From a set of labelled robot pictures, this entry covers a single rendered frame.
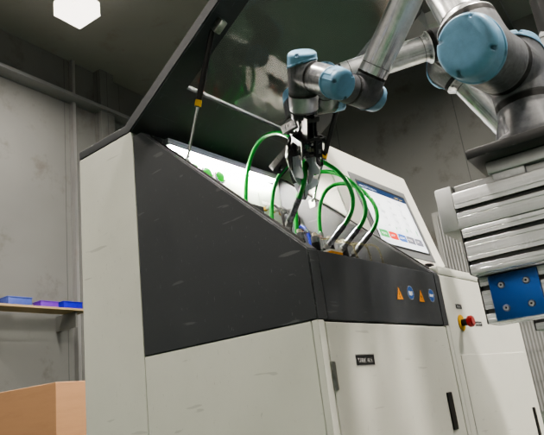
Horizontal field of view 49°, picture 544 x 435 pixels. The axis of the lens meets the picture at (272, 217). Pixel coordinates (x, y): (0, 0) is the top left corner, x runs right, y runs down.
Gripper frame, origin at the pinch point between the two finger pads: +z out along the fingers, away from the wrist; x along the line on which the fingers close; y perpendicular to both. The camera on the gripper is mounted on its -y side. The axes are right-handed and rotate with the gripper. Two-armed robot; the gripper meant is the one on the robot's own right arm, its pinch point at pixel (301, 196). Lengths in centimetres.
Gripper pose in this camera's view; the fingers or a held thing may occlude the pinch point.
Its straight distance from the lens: 179.8
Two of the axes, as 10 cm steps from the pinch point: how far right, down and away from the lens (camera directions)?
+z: 1.1, 9.5, -2.9
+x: 6.3, 1.6, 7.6
